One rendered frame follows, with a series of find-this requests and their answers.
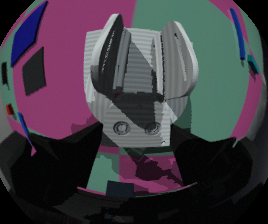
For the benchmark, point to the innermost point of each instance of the small black bar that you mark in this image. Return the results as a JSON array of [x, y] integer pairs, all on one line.
[[3, 71]]

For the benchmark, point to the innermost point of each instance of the red flat block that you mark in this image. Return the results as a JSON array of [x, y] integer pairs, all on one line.
[[9, 109]]

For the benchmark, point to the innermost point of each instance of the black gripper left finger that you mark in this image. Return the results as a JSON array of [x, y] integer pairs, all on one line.
[[75, 153]]

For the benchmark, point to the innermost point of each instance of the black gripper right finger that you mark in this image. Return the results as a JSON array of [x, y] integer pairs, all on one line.
[[193, 154]]

